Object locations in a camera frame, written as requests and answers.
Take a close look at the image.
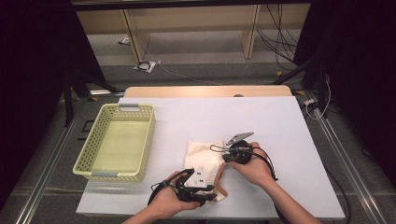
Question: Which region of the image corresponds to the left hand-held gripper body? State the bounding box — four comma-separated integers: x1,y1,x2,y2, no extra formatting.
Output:
175,166,209,206

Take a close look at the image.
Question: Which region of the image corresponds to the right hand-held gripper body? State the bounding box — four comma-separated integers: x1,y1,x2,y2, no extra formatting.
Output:
225,132,255,165

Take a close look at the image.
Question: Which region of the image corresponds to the white garment with brown trim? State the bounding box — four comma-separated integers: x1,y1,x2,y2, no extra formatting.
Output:
183,140,229,203

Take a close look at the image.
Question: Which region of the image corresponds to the light green perforated plastic basket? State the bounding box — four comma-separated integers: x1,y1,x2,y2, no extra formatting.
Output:
72,103,157,182

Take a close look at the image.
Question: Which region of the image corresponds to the person's right hand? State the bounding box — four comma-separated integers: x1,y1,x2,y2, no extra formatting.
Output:
229,142,277,189

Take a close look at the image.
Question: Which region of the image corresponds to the person's left hand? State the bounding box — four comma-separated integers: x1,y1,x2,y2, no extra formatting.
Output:
148,170,203,219

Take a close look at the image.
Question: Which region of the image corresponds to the white table cover board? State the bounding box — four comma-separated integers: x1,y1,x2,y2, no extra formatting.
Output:
75,96,346,220

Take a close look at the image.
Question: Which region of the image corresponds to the black metal stand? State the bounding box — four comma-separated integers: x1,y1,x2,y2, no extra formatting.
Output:
272,55,330,119
62,69,125,128

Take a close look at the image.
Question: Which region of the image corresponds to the beige wooden shelf unit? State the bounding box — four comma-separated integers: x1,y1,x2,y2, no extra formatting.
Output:
76,3,312,63

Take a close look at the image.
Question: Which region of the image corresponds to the black curtain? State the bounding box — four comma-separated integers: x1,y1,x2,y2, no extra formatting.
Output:
293,0,396,188
0,0,108,206

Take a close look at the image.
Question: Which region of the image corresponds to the thin black wire loop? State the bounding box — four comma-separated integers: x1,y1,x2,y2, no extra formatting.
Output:
209,143,233,154

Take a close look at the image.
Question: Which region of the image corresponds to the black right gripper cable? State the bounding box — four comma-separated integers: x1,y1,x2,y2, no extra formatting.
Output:
248,146,288,224

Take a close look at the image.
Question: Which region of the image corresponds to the white cable with plug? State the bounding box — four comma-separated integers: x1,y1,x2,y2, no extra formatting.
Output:
303,74,332,120

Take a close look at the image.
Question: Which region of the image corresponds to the thin white floor cable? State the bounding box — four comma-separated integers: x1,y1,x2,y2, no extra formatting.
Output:
136,31,223,87

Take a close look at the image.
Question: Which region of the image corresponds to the black floor cable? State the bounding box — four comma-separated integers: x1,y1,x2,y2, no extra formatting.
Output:
323,167,353,224

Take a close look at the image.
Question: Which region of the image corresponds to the aluminium floor rail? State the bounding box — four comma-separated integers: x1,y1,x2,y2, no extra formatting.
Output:
306,91,389,224
13,102,92,224

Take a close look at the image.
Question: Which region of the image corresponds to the clear bag with black cable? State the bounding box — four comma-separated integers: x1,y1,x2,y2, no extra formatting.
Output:
134,60,163,75

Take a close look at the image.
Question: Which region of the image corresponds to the short aluminium rail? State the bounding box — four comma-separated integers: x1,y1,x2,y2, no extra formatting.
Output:
88,89,125,96

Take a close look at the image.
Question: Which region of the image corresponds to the bundle of black cables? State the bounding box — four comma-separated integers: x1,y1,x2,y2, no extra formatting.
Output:
256,3,298,72

